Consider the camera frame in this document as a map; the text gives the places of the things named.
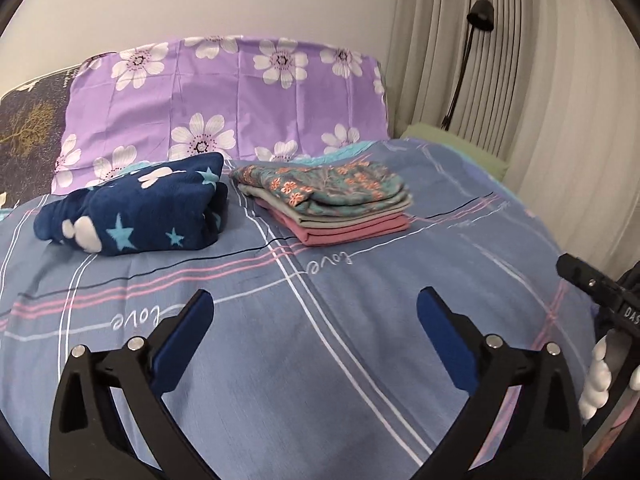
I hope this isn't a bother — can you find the teal orange floral garment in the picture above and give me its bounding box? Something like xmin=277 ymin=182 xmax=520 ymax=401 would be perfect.
xmin=231 ymin=162 xmax=410 ymax=214

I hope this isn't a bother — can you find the right hand white glove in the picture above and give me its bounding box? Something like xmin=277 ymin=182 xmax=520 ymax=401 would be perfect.
xmin=578 ymin=330 xmax=628 ymax=424

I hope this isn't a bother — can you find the cream window curtain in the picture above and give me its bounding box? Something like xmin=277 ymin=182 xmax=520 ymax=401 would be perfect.
xmin=385 ymin=0 xmax=639 ymax=274

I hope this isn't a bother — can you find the blue plaid bed cover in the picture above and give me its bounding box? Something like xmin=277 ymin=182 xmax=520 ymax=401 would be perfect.
xmin=1 ymin=141 xmax=594 ymax=479

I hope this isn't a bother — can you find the beige folded garment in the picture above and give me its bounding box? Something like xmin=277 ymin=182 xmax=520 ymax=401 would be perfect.
xmin=238 ymin=184 xmax=413 ymax=228

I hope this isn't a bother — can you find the navy star fleece garment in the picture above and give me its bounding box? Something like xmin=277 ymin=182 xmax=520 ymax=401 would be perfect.
xmin=34 ymin=153 xmax=228 ymax=256

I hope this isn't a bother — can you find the green pillow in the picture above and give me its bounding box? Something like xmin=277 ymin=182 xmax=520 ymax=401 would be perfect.
xmin=400 ymin=122 xmax=509 ymax=182

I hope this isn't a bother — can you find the pink folded garment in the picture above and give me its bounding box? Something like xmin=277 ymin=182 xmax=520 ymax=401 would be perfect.
xmin=257 ymin=198 xmax=410 ymax=247

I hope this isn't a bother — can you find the black clip lamp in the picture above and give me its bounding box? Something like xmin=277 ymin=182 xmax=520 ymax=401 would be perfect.
xmin=440 ymin=0 xmax=495 ymax=131

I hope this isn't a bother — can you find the dark deer print bedsheet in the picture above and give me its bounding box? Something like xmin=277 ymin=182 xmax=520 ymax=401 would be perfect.
xmin=0 ymin=66 xmax=78 ymax=208

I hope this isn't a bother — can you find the purple flower pillow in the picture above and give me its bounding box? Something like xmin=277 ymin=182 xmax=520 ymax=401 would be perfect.
xmin=51 ymin=36 xmax=387 ymax=195

